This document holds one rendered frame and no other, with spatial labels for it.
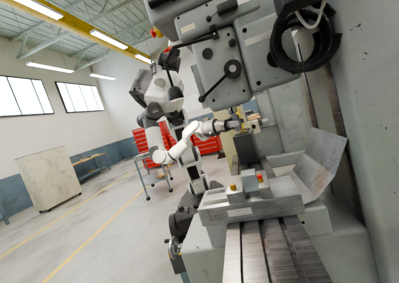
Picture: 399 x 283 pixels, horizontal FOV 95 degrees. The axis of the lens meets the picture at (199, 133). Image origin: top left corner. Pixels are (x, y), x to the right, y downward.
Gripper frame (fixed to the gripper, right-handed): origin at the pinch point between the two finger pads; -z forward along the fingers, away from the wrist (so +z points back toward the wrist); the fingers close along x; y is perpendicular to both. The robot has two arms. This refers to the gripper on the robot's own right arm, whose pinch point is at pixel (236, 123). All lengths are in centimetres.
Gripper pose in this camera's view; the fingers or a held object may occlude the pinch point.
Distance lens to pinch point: 89.7
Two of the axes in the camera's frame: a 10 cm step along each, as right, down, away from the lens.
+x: 5.7, -2.6, 7.8
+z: -7.7, 1.5, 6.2
